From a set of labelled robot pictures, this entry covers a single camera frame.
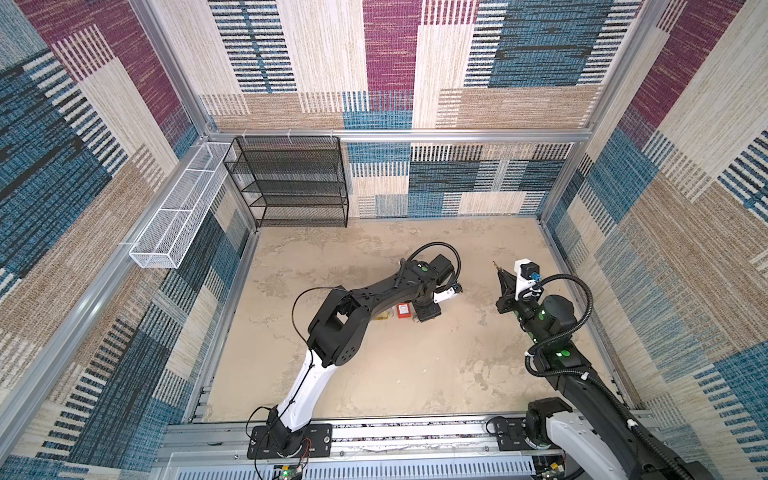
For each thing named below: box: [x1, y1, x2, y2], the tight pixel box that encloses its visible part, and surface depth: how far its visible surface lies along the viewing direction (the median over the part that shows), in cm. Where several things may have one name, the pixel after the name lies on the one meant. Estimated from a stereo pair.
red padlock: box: [396, 302, 412, 319], surface depth 96 cm
